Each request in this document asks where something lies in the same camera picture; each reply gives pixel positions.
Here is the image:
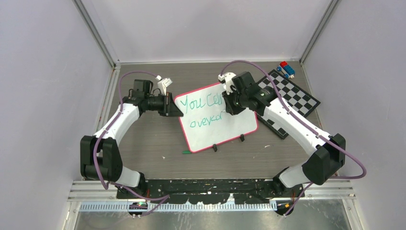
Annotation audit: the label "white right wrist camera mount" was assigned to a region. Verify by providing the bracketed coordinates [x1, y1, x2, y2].
[217, 72, 236, 94]

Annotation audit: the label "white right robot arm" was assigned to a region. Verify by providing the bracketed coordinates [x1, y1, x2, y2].
[222, 85, 345, 197]

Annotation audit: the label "pink-framed whiteboard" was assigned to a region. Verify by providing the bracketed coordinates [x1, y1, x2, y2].
[174, 83, 259, 153]

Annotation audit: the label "aluminium frame rail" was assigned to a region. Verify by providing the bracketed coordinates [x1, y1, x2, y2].
[68, 181, 356, 212]

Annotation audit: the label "red blue toy blocks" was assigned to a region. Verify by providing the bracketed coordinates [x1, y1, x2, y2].
[277, 61, 295, 79]

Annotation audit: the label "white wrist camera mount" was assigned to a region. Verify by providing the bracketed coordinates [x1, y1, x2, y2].
[156, 75, 173, 95]
[217, 72, 236, 94]

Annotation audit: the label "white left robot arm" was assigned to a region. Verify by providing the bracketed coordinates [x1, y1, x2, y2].
[80, 76, 183, 198]

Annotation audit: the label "black white chessboard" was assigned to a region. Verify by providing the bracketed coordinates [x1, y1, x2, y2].
[256, 69, 320, 139]

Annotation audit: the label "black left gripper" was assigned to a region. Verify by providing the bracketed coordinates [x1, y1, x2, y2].
[145, 92, 183, 117]

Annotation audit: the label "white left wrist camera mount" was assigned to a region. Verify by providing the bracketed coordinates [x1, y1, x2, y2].
[156, 75, 173, 95]

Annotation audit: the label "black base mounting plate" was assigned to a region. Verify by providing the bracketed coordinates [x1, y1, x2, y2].
[116, 179, 303, 205]

